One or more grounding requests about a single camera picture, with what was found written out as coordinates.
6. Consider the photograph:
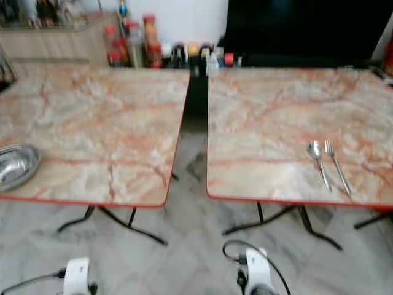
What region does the black television screen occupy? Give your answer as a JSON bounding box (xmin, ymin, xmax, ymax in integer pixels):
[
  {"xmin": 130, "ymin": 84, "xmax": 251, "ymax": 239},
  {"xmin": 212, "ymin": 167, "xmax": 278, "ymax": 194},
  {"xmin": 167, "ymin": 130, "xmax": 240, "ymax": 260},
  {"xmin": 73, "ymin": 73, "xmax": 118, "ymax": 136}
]
[{"xmin": 220, "ymin": 0, "xmax": 393, "ymax": 68}]

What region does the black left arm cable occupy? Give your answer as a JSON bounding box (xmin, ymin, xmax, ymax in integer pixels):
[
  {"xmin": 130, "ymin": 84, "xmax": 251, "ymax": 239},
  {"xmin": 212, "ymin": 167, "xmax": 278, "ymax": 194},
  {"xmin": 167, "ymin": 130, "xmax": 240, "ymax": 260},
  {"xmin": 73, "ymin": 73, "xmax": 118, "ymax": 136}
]
[{"xmin": 1, "ymin": 270, "xmax": 67, "ymax": 294}]

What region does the silver metal spoon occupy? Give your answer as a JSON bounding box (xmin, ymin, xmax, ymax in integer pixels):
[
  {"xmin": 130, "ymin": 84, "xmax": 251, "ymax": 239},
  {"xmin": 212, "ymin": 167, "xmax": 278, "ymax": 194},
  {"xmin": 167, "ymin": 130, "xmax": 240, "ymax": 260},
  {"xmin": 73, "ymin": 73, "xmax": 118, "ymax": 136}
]
[{"xmin": 308, "ymin": 140, "xmax": 333, "ymax": 192}]

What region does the short red lid jar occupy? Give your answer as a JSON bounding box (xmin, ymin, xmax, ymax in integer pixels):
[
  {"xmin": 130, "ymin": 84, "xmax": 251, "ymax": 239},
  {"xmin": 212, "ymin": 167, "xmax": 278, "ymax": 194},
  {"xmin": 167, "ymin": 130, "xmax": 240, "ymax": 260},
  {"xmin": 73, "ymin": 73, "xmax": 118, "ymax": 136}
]
[{"xmin": 105, "ymin": 25, "xmax": 125, "ymax": 67}]

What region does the small white bottle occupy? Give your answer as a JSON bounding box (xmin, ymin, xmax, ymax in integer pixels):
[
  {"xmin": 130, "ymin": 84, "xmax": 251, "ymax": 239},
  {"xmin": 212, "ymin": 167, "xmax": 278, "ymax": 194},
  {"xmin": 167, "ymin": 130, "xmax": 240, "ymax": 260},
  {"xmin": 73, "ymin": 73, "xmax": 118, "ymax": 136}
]
[{"xmin": 208, "ymin": 52, "xmax": 221, "ymax": 76}]

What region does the silver metal fork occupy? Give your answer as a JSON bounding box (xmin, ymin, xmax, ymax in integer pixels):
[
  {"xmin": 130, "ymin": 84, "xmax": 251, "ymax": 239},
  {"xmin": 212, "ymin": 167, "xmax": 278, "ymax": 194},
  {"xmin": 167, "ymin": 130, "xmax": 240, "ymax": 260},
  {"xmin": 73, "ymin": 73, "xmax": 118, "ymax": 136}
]
[{"xmin": 324, "ymin": 141, "xmax": 353, "ymax": 197}]

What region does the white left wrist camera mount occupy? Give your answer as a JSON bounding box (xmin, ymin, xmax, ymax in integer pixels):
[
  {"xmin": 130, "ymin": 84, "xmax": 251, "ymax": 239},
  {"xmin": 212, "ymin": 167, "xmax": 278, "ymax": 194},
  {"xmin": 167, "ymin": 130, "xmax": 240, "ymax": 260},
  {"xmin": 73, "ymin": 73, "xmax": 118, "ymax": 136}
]
[{"xmin": 63, "ymin": 257, "xmax": 91, "ymax": 295}]

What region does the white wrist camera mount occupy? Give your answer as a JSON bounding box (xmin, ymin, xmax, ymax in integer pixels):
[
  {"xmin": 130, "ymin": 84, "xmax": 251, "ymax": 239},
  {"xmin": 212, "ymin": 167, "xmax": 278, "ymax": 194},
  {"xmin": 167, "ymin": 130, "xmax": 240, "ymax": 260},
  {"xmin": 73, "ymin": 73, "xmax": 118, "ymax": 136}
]
[
  {"xmin": 63, "ymin": 257, "xmax": 91, "ymax": 295},
  {"xmin": 246, "ymin": 248, "xmax": 274, "ymax": 295}
]

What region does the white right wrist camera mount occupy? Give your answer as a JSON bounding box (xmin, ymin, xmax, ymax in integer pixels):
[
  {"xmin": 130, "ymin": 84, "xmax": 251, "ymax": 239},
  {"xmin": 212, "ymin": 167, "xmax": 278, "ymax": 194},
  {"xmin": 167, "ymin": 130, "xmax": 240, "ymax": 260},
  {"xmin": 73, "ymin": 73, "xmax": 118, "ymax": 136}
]
[{"xmin": 246, "ymin": 248, "xmax": 274, "ymax": 295}]

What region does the clear jar with grey lid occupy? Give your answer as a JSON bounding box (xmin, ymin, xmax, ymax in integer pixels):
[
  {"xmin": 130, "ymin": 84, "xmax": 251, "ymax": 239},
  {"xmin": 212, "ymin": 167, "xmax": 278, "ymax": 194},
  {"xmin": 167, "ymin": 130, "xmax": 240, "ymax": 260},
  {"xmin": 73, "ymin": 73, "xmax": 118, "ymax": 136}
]
[{"xmin": 125, "ymin": 22, "xmax": 144, "ymax": 68}]

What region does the marble pattern folding table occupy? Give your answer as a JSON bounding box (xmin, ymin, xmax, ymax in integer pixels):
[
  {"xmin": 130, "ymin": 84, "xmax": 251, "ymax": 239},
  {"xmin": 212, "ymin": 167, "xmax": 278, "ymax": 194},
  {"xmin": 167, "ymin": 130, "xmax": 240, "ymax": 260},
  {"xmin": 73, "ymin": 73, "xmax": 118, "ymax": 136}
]
[
  {"xmin": 206, "ymin": 66, "xmax": 393, "ymax": 251},
  {"xmin": 0, "ymin": 66, "xmax": 190, "ymax": 246}
]

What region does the tall orange lid jar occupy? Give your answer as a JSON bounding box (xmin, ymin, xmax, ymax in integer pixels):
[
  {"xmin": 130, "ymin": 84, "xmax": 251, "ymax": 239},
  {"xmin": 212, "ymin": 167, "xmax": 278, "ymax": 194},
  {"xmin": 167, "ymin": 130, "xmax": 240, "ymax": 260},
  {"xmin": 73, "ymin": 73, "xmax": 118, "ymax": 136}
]
[{"xmin": 142, "ymin": 14, "xmax": 161, "ymax": 68}]

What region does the stainless steel bowl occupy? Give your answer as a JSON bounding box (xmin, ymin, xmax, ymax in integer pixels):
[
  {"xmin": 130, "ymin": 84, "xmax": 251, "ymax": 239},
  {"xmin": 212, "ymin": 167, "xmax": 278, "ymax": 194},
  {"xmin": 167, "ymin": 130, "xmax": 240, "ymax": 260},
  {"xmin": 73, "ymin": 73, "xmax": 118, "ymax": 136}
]
[{"xmin": 0, "ymin": 144, "xmax": 42, "ymax": 191}]

